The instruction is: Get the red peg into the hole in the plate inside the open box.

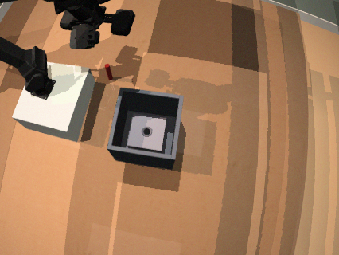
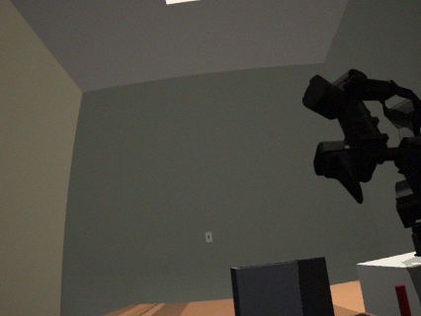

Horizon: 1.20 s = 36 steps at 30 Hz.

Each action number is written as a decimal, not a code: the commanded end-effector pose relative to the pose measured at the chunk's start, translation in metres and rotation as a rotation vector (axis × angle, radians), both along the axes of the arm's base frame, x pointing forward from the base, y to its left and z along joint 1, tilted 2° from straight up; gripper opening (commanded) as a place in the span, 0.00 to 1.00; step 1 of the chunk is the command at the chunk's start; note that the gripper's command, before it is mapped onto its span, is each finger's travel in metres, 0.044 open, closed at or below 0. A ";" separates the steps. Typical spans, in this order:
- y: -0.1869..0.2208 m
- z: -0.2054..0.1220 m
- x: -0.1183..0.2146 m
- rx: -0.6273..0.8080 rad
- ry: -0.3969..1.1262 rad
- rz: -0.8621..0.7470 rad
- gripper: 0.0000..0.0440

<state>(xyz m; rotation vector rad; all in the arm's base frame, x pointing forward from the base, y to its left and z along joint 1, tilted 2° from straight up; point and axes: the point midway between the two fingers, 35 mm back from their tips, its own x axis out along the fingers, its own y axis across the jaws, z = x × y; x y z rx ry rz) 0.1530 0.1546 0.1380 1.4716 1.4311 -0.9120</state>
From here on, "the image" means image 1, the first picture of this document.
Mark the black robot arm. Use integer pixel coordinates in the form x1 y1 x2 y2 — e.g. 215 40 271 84
0 0 110 100

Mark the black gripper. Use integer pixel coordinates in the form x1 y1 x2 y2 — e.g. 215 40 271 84
60 2 135 36

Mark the dark red peg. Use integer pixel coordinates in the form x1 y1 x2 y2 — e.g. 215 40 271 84
105 64 113 80

